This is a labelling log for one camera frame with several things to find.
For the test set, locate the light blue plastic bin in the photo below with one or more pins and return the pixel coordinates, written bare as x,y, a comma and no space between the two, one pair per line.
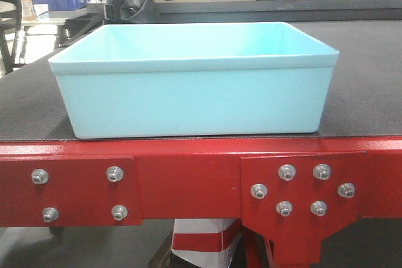
155,80

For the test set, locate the black conveyor belt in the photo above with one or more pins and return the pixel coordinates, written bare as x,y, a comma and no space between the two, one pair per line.
364,97

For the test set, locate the red white striped cone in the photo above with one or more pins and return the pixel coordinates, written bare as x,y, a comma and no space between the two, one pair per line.
206,242

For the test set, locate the black backpack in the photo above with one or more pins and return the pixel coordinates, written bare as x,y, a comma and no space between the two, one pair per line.
132,11

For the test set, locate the black chair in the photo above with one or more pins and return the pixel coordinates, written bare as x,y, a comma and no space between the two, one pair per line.
13,21

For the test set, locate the red conveyor frame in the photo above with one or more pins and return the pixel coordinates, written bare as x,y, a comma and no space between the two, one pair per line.
295,192

